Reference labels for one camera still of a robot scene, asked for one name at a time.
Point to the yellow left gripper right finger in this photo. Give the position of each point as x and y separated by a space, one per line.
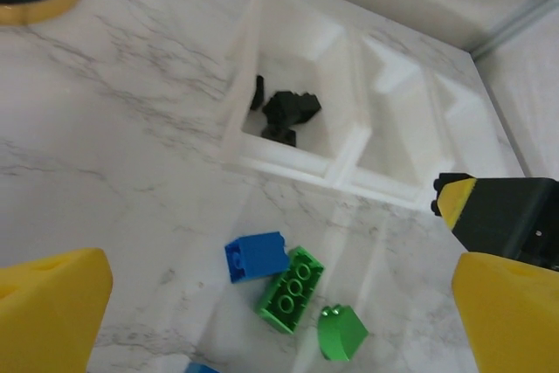
515 320

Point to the blue lego brick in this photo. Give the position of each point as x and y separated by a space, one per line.
257 257
201 368

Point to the black lego brick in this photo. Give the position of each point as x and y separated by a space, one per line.
290 106
438 187

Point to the green curved lego brick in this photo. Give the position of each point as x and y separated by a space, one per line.
340 333

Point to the green long lego brick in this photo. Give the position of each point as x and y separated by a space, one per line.
290 290

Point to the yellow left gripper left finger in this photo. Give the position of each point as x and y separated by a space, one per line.
48 316

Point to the white plastic container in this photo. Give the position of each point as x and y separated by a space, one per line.
471 128
393 137
236 119

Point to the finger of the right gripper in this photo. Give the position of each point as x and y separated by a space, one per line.
498 220

